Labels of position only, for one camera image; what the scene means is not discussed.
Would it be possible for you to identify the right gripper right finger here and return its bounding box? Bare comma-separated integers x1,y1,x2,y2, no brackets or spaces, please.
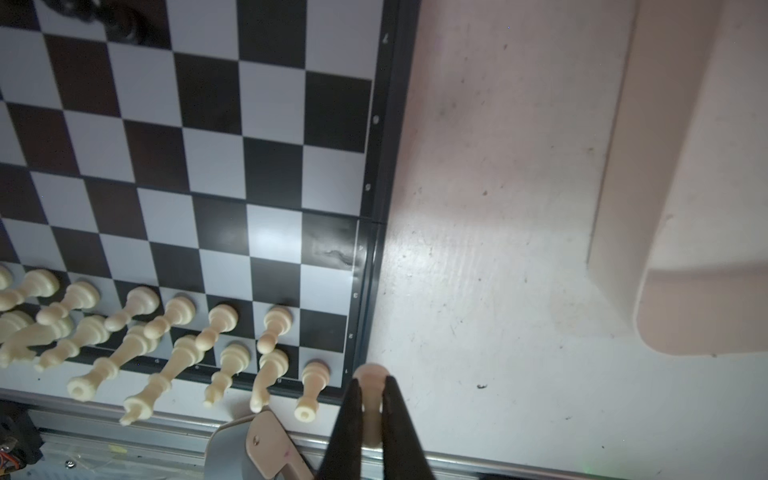
382,376,435,480

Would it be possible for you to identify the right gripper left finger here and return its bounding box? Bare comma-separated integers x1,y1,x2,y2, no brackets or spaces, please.
315,379,363,480

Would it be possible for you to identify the white chess pawn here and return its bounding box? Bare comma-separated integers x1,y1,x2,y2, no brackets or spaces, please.
353,363,389,448

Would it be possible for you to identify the grey stapler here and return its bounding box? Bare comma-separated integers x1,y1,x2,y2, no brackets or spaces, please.
203,410,314,479

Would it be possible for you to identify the black and silver chessboard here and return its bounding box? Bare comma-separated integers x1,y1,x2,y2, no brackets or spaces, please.
1,1,420,404

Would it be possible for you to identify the white plastic tray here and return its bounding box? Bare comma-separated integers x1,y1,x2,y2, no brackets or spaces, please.
588,1,767,356

